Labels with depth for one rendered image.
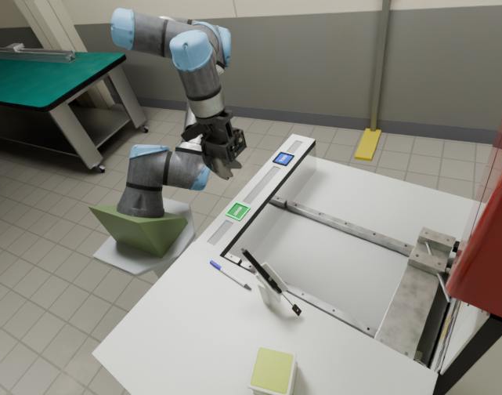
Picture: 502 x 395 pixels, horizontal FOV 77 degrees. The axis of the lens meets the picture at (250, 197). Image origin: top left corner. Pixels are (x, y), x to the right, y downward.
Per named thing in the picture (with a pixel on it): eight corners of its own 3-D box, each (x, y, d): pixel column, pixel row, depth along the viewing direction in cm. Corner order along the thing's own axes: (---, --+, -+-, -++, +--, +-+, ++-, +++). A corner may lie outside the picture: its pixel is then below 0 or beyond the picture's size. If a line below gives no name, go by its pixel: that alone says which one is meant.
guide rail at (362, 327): (420, 357, 72) (423, 353, 70) (417, 365, 71) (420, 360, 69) (245, 265, 98) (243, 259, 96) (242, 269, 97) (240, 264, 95)
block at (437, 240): (453, 244, 83) (456, 237, 81) (449, 253, 82) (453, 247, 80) (420, 233, 87) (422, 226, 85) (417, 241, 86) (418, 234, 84)
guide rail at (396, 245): (451, 266, 85) (454, 260, 83) (449, 272, 84) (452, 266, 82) (290, 206, 111) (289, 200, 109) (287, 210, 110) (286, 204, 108)
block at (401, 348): (414, 355, 67) (417, 349, 65) (409, 369, 66) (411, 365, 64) (376, 335, 72) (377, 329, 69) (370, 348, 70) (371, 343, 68)
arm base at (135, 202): (106, 208, 104) (110, 178, 103) (143, 207, 117) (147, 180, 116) (137, 219, 97) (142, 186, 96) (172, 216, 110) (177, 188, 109)
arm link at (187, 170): (165, 185, 112) (189, 27, 109) (207, 191, 115) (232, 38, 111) (160, 186, 101) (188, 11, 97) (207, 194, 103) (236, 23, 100)
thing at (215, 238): (316, 168, 122) (316, 139, 112) (230, 282, 95) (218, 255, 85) (295, 162, 127) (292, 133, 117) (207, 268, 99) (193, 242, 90)
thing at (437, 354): (475, 236, 87) (487, 214, 81) (428, 389, 66) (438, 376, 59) (467, 233, 88) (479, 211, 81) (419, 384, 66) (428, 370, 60)
